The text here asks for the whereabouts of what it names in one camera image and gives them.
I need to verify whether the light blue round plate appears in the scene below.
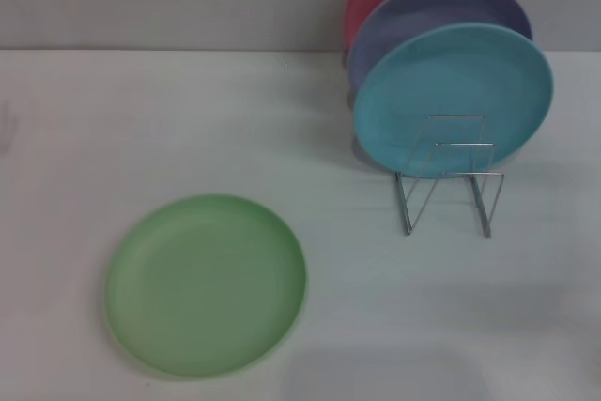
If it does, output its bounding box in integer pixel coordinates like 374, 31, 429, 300
352, 23, 555, 180

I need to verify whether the purple round plate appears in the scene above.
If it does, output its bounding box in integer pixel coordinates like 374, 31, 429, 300
347, 0, 534, 93

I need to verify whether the metal wire plate rack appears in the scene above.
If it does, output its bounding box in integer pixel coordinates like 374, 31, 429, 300
394, 113, 506, 239

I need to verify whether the green round plate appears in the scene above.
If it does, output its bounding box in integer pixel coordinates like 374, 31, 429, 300
103, 193, 309, 380

